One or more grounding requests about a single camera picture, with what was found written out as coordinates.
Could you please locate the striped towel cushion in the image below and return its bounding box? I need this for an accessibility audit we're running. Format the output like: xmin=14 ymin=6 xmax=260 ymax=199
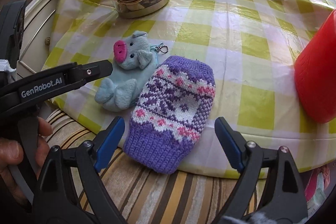
xmin=44 ymin=108 xmax=266 ymax=224

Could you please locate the white purple cardboard box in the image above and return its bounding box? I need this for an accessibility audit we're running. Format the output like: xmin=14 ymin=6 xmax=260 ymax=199
xmin=304 ymin=165 xmax=330 ymax=217

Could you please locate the red thermos flask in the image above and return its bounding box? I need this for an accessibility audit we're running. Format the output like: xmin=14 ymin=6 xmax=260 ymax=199
xmin=294 ymin=11 xmax=335 ymax=123

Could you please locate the left hand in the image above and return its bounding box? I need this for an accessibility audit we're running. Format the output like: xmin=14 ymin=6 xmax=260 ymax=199
xmin=1 ymin=117 xmax=53 ymax=204

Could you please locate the white cabinet with drawers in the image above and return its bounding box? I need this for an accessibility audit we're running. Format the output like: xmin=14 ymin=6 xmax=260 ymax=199
xmin=17 ymin=0 xmax=59 ymax=80

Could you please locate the green checkered plastic tablecloth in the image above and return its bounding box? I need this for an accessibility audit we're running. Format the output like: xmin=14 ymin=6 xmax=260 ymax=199
xmin=44 ymin=0 xmax=335 ymax=178

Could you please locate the phone on left gripper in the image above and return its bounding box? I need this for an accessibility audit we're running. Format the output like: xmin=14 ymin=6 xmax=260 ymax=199
xmin=1 ymin=0 xmax=26 ymax=69

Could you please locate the purple knitted mitten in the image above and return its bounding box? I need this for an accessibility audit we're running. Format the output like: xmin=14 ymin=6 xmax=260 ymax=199
xmin=123 ymin=56 xmax=215 ymax=174

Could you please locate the grey plush pig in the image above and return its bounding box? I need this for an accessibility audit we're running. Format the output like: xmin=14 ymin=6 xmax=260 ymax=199
xmin=94 ymin=31 xmax=169 ymax=112

